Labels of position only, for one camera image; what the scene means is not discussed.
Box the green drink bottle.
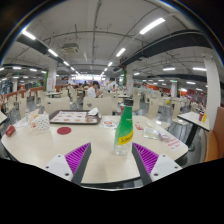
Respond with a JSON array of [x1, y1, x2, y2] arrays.
[[113, 98, 135, 157]]

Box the ceiling strip lights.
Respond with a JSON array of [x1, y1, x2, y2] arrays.
[[0, 17, 208, 86]]

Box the white polka dot cup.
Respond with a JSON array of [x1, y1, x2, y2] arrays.
[[34, 113, 51, 132]]

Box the white crumpled napkin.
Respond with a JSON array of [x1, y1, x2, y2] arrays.
[[87, 107, 100, 117]]

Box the dark food tray, printed liner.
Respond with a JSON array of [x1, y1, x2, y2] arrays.
[[49, 110, 102, 126]]

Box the ceiling air conditioning unit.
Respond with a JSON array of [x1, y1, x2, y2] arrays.
[[61, 42, 80, 55]]

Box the beige canteen chairs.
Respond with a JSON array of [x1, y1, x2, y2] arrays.
[[3, 84, 224, 163]]

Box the flat round red coaster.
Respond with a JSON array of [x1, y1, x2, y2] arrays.
[[56, 126, 72, 136]]

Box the person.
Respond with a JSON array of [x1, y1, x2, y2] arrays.
[[87, 80, 104, 99], [107, 79, 116, 93]]

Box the white table, black pedestal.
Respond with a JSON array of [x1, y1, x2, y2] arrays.
[[177, 111, 211, 151], [0, 111, 8, 126]]

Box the clear plastic wrapper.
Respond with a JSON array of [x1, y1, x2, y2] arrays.
[[143, 128, 171, 143]]

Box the printed paper leaflet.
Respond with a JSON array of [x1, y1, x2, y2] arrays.
[[99, 118, 121, 130]]

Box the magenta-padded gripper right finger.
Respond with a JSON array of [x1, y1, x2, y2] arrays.
[[131, 142, 183, 186]]

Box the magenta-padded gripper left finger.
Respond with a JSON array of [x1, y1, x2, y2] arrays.
[[42, 142, 92, 186]]

